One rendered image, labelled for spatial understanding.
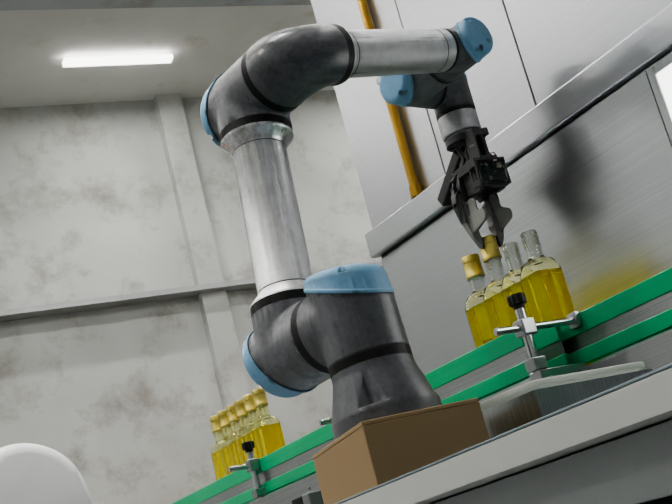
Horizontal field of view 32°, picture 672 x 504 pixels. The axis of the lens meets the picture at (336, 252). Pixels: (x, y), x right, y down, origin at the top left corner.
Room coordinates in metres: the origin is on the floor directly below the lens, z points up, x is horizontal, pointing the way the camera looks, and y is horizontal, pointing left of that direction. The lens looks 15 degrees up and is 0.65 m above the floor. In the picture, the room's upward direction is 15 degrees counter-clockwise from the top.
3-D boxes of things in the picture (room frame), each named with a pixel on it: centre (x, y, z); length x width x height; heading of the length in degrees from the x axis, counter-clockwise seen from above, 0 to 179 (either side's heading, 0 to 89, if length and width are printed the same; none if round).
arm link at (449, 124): (2.09, -0.28, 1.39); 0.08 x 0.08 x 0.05
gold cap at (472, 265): (2.15, -0.24, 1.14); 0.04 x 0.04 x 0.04
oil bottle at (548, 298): (2.01, -0.33, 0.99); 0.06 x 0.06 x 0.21; 32
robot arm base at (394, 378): (1.60, -0.01, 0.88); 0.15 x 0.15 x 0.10
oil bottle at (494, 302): (2.10, -0.27, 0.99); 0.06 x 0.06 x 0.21; 33
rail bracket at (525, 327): (1.86, -0.28, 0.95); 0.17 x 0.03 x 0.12; 122
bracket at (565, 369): (1.87, -0.29, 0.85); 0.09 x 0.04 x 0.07; 122
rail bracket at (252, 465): (2.73, 0.33, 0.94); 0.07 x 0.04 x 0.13; 122
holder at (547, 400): (1.72, -0.28, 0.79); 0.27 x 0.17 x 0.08; 122
